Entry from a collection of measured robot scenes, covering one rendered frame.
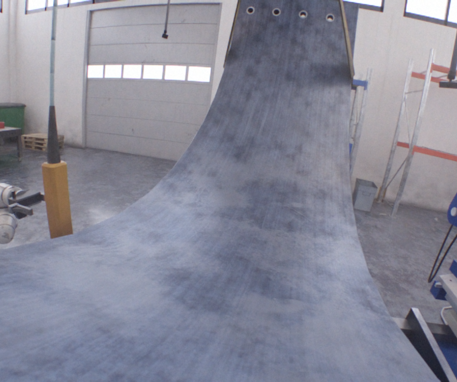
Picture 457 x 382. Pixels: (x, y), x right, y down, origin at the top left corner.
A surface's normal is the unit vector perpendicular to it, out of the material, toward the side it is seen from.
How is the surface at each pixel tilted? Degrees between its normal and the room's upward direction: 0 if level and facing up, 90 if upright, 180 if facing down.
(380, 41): 90
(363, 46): 90
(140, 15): 90
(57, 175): 90
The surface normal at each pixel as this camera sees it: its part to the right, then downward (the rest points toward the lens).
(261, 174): 0.00, -0.73
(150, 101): -0.23, 0.29
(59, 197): 0.97, 0.18
